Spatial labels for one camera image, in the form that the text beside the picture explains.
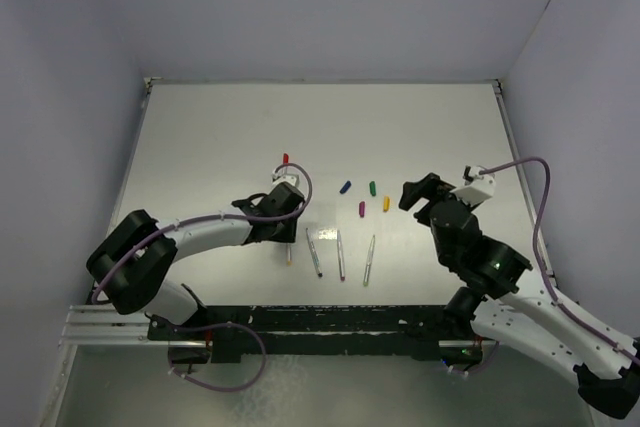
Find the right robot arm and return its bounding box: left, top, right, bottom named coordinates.
left=398, top=166, right=639, bottom=420

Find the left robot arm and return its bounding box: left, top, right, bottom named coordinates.
left=86, top=182, right=308, bottom=339

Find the blue-ended white marker pen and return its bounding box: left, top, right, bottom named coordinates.
left=305, top=228, right=323, bottom=278

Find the blue pen cap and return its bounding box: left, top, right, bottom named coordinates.
left=339, top=181, right=352, bottom=195

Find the purple-ended white marker pen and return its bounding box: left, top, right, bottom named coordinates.
left=336, top=230, right=346, bottom=282

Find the green-ended white marker pen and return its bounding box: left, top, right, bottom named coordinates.
left=363, top=235, right=376, bottom=287

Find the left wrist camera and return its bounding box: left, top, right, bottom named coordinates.
left=271, top=165, right=300, bottom=188

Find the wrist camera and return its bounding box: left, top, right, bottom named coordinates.
left=451, top=166, right=496, bottom=208
left=271, top=165, right=300, bottom=188

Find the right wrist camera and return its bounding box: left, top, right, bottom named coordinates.
left=451, top=166, right=496, bottom=208

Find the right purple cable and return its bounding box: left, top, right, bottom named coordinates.
left=479, top=156, right=640, bottom=366

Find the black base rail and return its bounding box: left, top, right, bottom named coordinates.
left=148, top=305, right=482, bottom=364

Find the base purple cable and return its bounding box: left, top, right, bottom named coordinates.
left=167, top=323, right=267, bottom=391

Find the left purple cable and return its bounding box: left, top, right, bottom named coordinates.
left=89, top=162, right=314, bottom=304

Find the aluminium rail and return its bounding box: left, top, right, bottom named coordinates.
left=60, top=305, right=149, bottom=346

